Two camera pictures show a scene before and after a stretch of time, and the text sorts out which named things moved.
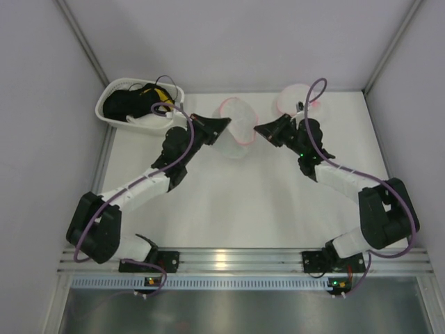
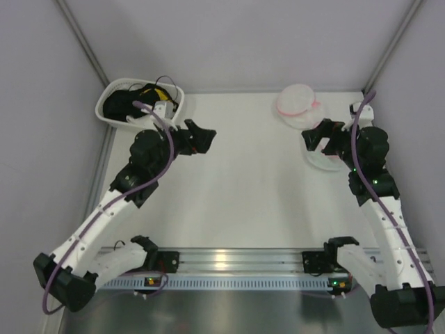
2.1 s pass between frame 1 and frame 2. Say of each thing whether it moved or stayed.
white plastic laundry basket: stayed
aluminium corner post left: stayed
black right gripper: moved
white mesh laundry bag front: moved
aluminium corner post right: stayed
